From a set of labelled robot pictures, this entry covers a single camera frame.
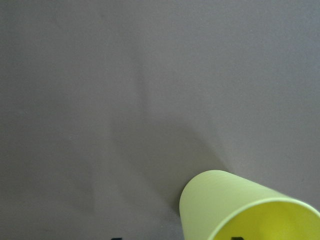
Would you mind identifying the yellow plastic cup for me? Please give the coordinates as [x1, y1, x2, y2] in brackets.
[179, 170, 320, 240]

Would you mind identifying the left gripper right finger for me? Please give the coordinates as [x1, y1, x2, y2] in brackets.
[231, 236, 244, 240]

